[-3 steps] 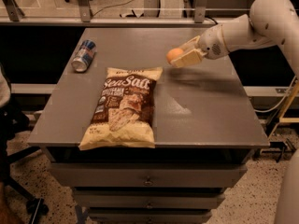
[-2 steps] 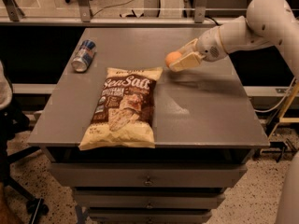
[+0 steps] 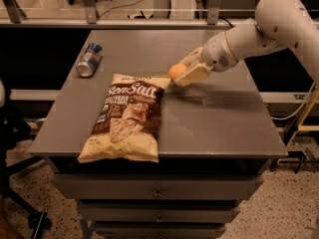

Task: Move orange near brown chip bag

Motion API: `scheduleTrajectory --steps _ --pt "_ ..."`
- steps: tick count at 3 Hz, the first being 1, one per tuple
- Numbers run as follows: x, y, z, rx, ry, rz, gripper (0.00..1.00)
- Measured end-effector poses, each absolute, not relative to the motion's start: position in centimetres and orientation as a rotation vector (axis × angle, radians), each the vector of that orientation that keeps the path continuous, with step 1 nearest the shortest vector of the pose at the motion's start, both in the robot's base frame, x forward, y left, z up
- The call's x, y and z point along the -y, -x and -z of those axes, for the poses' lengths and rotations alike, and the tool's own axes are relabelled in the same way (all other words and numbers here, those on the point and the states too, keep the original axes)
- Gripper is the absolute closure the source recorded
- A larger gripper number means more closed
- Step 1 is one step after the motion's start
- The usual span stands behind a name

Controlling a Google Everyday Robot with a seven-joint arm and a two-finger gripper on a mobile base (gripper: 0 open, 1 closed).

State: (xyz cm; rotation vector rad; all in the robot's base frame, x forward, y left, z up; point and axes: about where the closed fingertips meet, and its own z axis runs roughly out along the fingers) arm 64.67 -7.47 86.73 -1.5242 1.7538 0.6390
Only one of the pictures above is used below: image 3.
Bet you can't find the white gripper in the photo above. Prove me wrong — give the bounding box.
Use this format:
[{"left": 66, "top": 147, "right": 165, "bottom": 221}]
[{"left": 172, "top": 32, "right": 238, "bottom": 87}]

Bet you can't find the orange fruit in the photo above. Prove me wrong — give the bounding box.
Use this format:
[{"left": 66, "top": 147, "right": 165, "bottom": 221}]
[{"left": 168, "top": 64, "right": 187, "bottom": 80}]

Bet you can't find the brown sea salt chip bag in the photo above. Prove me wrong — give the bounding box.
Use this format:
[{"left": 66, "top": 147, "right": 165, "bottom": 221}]
[{"left": 78, "top": 74, "right": 170, "bottom": 163}]

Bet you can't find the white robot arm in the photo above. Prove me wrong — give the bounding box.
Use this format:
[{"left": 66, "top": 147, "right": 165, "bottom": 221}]
[{"left": 168, "top": 0, "right": 319, "bottom": 87}]

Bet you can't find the grey drawer cabinet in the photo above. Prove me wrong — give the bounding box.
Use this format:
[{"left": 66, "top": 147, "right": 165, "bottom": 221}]
[{"left": 31, "top": 30, "right": 285, "bottom": 239}]

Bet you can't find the blue silver soda can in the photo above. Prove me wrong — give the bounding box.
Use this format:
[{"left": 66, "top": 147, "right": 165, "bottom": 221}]
[{"left": 76, "top": 43, "right": 103, "bottom": 78}]

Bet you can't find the yellow metal stand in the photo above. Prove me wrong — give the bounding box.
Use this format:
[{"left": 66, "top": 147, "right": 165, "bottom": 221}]
[{"left": 270, "top": 83, "right": 319, "bottom": 174}]

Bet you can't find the top grey drawer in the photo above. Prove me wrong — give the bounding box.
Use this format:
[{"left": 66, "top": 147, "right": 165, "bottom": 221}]
[{"left": 53, "top": 174, "right": 263, "bottom": 200}]

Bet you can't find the grey drawer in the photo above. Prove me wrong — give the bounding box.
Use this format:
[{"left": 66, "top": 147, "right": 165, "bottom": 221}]
[
  {"left": 78, "top": 202, "right": 240, "bottom": 223},
  {"left": 53, "top": 174, "right": 263, "bottom": 200},
  {"left": 94, "top": 222, "right": 225, "bottom": 239}
]

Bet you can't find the middle grey drawer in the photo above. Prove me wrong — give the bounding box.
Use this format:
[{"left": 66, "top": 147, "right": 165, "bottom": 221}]
[{"left": 78, "top": 202, "right": 240, "bottom": 223}]

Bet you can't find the bottom grey drawer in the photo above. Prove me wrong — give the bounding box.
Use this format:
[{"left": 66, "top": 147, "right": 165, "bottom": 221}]
[{"left": 94, "top": 222, "right": 225, "bottom": 239}]

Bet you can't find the floor cable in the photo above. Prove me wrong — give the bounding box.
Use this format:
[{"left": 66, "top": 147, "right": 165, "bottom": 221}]
[{"left": 99, "top": 0, "right": 182, "bottom": 20}]

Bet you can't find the white cable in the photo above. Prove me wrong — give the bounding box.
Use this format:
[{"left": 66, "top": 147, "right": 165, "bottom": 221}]
[{"left": 270, "top": 82, "right": 319, "bottom": 121}]

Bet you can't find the metal railing frame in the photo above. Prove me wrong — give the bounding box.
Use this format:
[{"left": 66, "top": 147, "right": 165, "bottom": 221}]
[{"left": 0, "top": 0, "right": 319, "bottom": 31}]

